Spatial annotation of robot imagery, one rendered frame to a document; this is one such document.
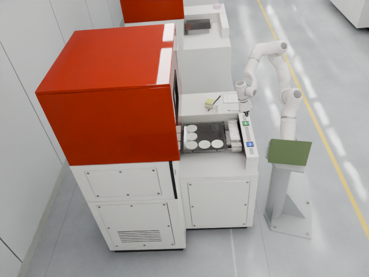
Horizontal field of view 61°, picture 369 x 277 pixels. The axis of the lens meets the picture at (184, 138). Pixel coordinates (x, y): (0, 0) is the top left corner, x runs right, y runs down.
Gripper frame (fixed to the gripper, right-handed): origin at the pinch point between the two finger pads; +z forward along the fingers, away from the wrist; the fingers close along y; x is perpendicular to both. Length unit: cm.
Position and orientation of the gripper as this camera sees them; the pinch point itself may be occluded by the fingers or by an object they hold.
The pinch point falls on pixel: (246, 114)
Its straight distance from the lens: 266.3
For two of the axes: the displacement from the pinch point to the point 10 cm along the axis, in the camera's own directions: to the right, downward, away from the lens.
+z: 2.8, 7.1, 6.4
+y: 9.6, -2.0, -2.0
